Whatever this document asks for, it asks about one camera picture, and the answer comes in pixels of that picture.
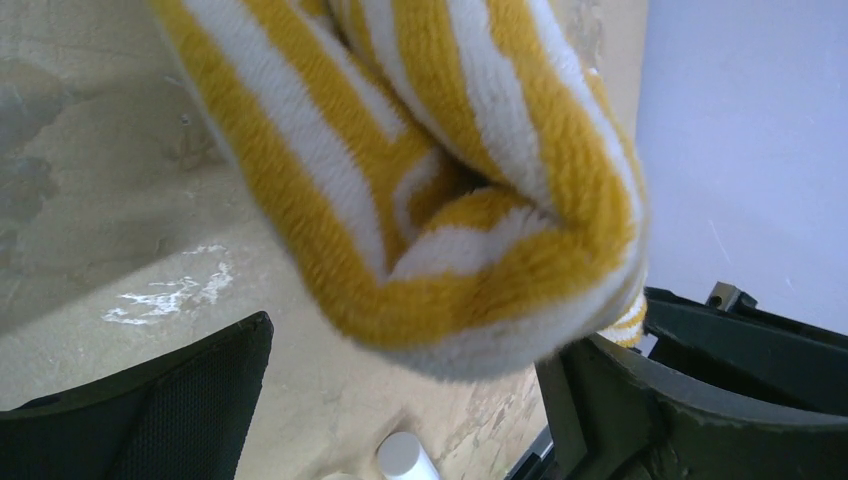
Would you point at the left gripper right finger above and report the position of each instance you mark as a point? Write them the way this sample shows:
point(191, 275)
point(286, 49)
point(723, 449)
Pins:
point(728, 391)

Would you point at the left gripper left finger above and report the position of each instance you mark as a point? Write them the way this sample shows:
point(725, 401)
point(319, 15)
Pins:
point(182, 415)

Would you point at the lavender cosmetic tube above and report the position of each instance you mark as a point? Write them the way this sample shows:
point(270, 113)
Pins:
point(401, 456)

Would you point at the yellow striped garment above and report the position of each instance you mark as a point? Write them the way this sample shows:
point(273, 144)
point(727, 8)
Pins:
point(449, 178)

